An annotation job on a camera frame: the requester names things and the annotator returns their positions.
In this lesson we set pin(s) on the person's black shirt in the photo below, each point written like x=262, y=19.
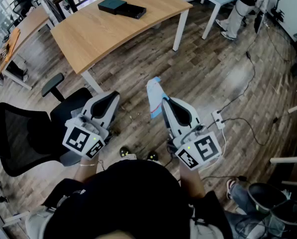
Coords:
x=128, y=198

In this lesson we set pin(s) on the person's shoe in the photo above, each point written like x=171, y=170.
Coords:
x=124, y=152
x=152, y=155

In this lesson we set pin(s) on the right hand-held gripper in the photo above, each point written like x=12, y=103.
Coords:
x=205, y=148

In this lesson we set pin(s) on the black mesh office chair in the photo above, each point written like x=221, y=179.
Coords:
x=14, y=133

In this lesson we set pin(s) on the person's left forearm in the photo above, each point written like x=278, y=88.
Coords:
x=86, y=170

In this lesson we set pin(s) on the black box base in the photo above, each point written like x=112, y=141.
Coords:
x=111, y=5

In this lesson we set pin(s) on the white blue paper packet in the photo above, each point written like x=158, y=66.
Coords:
x=154, y=93

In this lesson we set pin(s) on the long wooden table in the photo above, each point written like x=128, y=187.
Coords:
x=33, y=21

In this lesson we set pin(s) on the person's left shoe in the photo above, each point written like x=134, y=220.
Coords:
x=124, y=152

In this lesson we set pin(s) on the person's right shoe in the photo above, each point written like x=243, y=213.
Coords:
x=152, y=155

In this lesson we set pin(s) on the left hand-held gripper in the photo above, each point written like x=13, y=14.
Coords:
x=76, y=139

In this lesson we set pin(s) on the white rack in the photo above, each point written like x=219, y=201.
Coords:
x=287, y=160

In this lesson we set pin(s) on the person's light grey garment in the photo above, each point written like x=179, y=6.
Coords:
x=36, y=223

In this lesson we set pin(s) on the wooden table with white legs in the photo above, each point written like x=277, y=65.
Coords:
x=101, y=34

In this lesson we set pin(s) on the orange cloth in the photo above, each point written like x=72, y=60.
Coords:
x=11, y=43

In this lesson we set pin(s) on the person's right forearm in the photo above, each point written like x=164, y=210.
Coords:
x=191, y=180

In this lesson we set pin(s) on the white power strip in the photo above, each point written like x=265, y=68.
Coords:
x=218, y=119

